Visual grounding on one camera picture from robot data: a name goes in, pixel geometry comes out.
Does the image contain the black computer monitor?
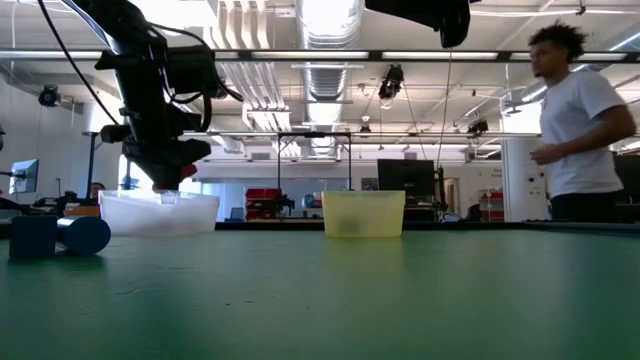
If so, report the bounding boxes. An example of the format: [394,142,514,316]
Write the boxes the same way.
[377,158,436,201]

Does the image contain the black hanging camera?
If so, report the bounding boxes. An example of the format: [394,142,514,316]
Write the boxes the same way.
[378,63,405,101]

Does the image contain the clear plastic bin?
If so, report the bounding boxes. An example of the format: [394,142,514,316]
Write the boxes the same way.
[98,189,221,237]

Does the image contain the black ceiling camera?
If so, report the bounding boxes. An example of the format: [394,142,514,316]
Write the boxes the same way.
[38,84,61,108]

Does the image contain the orange box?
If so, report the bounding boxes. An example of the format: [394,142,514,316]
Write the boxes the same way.
[64,204,101,218]

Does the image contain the silver ventilation duct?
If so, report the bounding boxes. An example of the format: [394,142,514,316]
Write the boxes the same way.
[294,0,366,159]

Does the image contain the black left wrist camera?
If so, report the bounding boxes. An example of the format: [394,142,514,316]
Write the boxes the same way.
[167,45,224,99]

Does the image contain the blue rectangular block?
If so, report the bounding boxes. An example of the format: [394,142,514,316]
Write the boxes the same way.
[8,215,59,260]

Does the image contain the yellow plastic bin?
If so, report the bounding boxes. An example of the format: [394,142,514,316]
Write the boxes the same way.
[321,189,407,239]

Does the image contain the green table mat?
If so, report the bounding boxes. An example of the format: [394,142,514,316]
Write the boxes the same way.
[0,227,640,360]

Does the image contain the red bin shelf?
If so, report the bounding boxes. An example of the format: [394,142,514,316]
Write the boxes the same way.
[244,188,284,220]
[478,189,506,222]

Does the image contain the white pillar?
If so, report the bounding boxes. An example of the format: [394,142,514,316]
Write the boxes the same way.
[501,137,546,223]

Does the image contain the distant black rig frame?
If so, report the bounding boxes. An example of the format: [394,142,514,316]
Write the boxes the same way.
[277,131,353,192]

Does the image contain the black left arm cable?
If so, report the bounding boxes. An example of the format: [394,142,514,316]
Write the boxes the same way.
[36,0,122,127]

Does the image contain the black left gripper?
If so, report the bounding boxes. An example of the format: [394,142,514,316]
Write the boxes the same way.
[94,47,213,193]

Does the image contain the blue cylinder block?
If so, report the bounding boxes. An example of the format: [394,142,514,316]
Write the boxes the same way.
[56,215,113,257]

